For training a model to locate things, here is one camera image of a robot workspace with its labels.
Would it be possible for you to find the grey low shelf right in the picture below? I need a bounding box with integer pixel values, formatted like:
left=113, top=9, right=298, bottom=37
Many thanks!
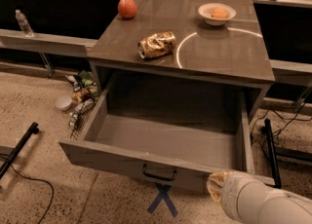
left=270, top=59, right=312, bottom=112

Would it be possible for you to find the grey low shelf left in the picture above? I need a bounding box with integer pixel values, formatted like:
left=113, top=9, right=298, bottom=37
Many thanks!
left=0, top=29, right=98, bottom=78

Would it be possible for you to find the black cables right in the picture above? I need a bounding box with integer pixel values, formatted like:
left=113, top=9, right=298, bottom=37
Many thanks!
left=250, top=101, right=312, bottom=148

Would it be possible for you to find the black drawer handle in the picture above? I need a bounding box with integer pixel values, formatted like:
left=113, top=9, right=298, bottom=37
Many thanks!
left=141, top=164, right=176, bottom=182

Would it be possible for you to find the black cable left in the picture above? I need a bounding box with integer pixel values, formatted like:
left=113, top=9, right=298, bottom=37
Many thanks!
left=0, top=155, right=55, bottom=224

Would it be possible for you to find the clear plastic water bottle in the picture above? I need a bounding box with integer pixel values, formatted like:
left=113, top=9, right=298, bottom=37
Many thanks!
left=16, top=10, right=34, bottom=37

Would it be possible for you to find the black bar right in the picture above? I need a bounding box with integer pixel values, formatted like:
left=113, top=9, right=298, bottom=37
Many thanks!
left=264, top=119, right=282, bottom=189

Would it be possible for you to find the white bowl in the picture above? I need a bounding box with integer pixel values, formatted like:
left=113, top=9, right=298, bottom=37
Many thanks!
left=198, top=3, right=236, bottom=26

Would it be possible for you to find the black bar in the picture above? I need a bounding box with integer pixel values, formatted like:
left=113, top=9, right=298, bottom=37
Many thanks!
left=264, top=119, right=282, bottom=189
left=0, top=122, right=39, bottom=179

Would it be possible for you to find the red apple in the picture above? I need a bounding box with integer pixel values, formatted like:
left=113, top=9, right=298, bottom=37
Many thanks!
left=118, top=0, right=137, bottom=19

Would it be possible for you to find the grey top drawer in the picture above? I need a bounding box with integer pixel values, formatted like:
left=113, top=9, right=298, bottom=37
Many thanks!
left=58, top=77, right=276, bottom=194

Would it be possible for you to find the grey wooden cabinet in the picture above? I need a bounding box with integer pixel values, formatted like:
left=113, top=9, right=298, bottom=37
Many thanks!
left=88, top=0, right=275, bottom=117

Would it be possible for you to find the grey low shelf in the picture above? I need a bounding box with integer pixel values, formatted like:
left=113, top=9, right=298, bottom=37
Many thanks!
left=270, top=59, right=312, bottom=112
left=0, top=29, right=98, bottom=78

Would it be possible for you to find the crushed gold drink can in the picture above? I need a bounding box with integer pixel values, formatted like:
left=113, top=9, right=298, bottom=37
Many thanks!
left=137, top=31, right=176, bottom=59

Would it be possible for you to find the small white cup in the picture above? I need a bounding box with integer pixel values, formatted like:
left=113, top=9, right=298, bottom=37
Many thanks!
left=55, top=96, right=72, bottom=111

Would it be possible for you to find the orange fruit in bowl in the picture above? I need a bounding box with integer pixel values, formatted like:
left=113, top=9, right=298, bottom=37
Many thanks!
left=212, top=8, right=227, bottom=19

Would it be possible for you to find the blue tape cross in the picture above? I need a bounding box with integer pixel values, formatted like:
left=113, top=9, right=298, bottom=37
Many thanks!
left=147, top=183, right=178, bottom=217

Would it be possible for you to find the black bar left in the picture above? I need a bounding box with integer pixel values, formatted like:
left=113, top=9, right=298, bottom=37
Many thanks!
left=0, top=122, right=39, bottom=179

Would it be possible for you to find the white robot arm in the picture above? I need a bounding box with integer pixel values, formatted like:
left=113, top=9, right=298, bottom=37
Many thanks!
left=207, top=171, right=312, bottom=224

